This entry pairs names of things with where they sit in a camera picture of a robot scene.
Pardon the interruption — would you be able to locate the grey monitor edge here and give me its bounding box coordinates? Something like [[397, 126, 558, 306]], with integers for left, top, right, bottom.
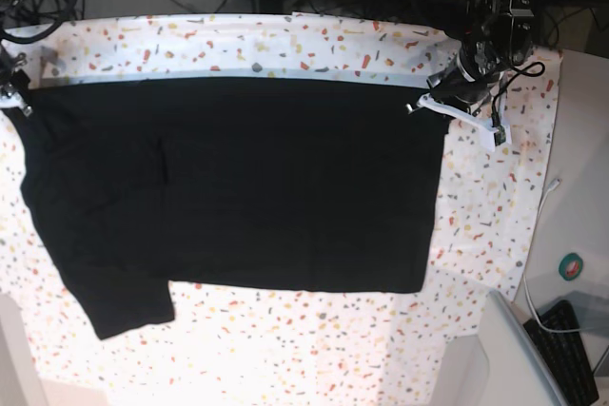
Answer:
[[478, 291, 567, 406]]

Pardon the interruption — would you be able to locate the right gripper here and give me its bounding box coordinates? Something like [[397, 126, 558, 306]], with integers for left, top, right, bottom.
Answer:
[[0, 51, 33, 116]]

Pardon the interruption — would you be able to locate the green tape roll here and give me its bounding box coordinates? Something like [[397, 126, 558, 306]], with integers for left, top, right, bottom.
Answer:
[[558, 253, 583, 281]]

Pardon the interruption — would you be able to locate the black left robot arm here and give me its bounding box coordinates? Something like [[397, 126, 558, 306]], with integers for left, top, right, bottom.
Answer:
[[407, 0, 546, 150]]

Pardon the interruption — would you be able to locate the black printed t-shirt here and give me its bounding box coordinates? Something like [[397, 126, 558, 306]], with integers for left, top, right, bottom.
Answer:
[[6, 78, 449, 339]]

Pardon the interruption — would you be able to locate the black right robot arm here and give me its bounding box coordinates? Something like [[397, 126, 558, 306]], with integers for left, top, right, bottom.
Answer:
[[1, 0, 86, 117]]

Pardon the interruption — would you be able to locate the white usb cable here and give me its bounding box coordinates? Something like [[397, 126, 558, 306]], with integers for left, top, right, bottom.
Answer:
[[522, 178, 582, 333]]

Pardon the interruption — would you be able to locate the black keyboard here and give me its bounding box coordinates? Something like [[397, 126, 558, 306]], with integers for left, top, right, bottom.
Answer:
[[523, 300, 599, 406]]

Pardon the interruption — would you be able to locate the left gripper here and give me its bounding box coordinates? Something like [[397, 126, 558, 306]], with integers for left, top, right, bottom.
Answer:
[[405, 56, 512, 150]]

